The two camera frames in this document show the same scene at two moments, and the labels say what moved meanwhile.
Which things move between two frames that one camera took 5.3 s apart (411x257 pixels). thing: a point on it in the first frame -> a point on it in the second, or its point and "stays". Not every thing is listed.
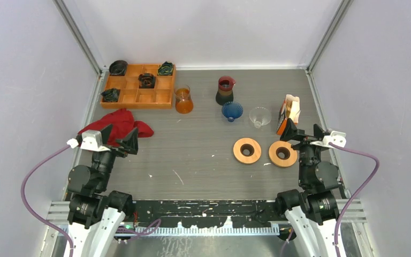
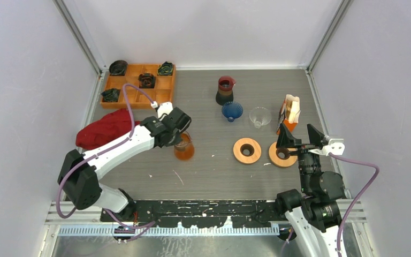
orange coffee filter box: x=290 y=109 stays
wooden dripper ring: x=252 y=145 stays
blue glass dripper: x=231 y=110 stays
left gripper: x=130 y=143 -> x=177 y=137
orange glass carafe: x=184 y=103 -> x=184 y=150
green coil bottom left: x=111 y=95 stays
